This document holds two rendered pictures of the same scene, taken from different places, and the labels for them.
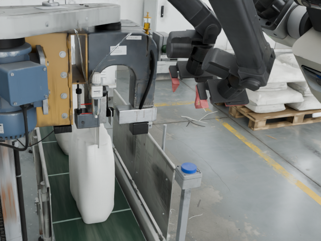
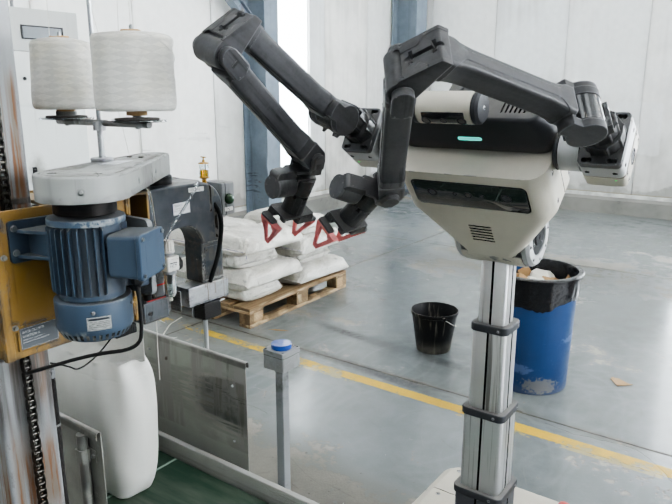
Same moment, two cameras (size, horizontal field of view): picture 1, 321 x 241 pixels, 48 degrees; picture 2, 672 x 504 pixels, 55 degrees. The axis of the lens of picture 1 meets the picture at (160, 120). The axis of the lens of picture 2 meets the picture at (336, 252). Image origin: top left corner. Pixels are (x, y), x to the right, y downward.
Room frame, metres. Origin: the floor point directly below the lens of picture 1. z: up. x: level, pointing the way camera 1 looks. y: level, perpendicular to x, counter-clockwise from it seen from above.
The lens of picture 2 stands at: (-0.42, 0.65, 1.57)
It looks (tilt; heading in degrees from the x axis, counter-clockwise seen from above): 14 degrees down; 329
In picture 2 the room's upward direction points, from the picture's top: straight up
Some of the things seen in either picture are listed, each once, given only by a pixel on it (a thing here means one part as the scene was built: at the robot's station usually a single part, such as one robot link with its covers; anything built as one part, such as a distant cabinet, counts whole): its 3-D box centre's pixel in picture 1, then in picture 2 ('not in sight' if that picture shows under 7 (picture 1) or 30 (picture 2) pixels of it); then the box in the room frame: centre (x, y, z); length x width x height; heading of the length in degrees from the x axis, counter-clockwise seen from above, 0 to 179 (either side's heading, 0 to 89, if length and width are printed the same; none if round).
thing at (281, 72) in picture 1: (274, 72); (255, 237); (3.75, -1.18, 0.56); 0.66 x 0.42 x 0.15; 113
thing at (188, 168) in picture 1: (188, 169); (281, 346); (1.19, -0.12, 0.84); 0.06 x 0.06 x 0.02
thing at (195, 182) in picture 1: (187, 176); (281, 356); (1.19, -0.12, 0.81); 0.08 x 0.08 x 0.06; 23
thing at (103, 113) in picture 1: (101, 106); not in sight; (1.18, 0.21, 1.07); 0.03 x 0.01 x 0.13; 113
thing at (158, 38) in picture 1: (161, 46); (218, 197); (1.27, 0.02, 1.28); 0.08 x 0.05 x 0.09; 23
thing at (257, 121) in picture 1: (274, 105); (261, 287); (4.07, -1.35, 0.07); 1.20 x 0.82 x 0.14; 115
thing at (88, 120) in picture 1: (86, 117); (149, 308); (1.16, 0.26, 1.04); 0.08 x 0.06 x 0.05; 113
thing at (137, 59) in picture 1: (112, 59); (151, 226); (1.32, 0.20, 1.21); 0.30 x 0.25 x 0.30; 23
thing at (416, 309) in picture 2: not in sight; (433, 328); (2.54, -1.84, 0.13); 0.30 x 0.30 x 0.26
